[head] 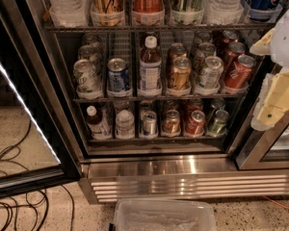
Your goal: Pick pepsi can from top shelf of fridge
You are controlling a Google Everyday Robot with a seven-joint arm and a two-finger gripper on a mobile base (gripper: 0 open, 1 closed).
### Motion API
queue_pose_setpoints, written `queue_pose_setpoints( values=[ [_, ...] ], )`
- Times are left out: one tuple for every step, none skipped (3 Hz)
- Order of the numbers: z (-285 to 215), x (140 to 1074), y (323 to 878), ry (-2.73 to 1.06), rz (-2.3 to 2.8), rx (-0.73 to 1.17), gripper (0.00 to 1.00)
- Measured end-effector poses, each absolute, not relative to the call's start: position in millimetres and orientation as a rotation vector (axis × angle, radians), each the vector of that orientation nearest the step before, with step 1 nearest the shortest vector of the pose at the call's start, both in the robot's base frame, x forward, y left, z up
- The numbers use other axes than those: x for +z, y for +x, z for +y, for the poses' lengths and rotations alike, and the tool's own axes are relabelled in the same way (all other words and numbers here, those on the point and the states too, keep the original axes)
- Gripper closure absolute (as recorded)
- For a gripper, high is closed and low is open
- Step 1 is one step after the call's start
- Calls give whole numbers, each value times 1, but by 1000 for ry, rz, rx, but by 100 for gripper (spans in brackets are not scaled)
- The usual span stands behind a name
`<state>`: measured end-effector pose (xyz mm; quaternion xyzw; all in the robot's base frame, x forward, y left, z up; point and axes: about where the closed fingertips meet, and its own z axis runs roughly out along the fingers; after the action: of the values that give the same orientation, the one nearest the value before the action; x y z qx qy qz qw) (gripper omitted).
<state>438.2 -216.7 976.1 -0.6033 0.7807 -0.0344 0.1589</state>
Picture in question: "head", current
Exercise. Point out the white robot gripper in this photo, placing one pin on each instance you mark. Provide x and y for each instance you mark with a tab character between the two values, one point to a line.
288	43

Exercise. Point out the red can front middle shelf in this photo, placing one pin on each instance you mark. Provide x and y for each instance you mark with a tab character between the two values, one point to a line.
237	76

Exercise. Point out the red can shelf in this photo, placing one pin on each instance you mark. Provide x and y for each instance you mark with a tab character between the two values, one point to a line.
195	124
237	76

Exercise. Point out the red can second row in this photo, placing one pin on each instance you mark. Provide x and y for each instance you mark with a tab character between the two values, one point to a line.
232	52

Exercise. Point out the green can bottom shelf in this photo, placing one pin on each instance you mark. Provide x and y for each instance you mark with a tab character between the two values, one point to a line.
217	125

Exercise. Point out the right glass fridge door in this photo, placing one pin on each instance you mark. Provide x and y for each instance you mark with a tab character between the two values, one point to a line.
266	150

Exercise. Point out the gold can front middle shelf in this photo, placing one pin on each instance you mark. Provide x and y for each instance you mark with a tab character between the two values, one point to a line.
178	76

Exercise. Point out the gold can shelf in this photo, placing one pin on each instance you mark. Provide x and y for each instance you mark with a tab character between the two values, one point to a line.
178	76
107	12
171	123

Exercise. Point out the red can bottom shelf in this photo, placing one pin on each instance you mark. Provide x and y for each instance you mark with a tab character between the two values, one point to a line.
195	124

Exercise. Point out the gold can second row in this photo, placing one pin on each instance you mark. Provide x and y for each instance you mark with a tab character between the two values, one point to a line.
177	49

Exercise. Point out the green striped can top shelf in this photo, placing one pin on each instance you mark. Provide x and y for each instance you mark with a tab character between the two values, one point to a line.
187	12

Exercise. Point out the gold can bottom shelf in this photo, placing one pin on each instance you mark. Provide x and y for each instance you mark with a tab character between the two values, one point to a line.
171	123

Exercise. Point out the silver slim can bottom shelf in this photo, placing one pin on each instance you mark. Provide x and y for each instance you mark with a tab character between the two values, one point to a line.
149	129

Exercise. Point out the orange can top shelf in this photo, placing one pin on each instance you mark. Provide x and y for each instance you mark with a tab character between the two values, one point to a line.
148	12

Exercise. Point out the blue silver can middle shelf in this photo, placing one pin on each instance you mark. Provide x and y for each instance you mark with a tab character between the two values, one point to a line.
118	78

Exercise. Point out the small water bottle bottom shelf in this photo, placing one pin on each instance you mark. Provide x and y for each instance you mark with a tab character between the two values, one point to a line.
125	125

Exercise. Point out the gold can top shelf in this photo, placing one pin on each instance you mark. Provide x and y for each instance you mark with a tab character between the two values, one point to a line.
107	12

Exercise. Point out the small tea bottle bottom shelf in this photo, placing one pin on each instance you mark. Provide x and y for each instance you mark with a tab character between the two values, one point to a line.
98	124

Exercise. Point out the open glass fridge door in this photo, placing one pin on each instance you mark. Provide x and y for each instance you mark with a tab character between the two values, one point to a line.
33	152

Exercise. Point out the clear water bottle top right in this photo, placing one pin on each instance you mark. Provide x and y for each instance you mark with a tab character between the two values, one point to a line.
222	12

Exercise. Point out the clear water bottle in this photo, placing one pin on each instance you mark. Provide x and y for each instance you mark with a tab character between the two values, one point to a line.
69	13
222	12

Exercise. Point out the tea bottle white cap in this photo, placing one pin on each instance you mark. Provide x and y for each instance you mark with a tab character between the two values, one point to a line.
150	68

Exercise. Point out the clear plastic bin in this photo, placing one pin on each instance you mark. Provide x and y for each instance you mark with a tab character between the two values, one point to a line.
141	214

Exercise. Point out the clear water bottle top left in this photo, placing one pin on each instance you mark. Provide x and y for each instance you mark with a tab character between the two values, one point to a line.
69	13

